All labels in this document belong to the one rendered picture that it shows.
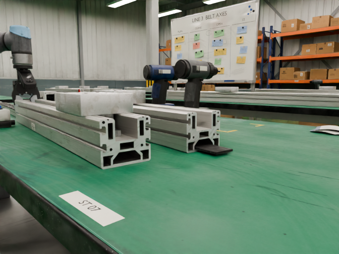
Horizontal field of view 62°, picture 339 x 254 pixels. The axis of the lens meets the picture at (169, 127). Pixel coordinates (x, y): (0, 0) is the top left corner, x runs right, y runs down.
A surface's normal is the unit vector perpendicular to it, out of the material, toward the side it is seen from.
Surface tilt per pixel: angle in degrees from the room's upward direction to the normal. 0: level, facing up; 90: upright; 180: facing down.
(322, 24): 91
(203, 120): 90
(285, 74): 90
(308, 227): 0
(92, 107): 90
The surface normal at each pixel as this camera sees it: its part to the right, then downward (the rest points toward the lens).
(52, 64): 0.70, 0.11
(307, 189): 0.00, -0.99
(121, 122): -0.80, 0.09
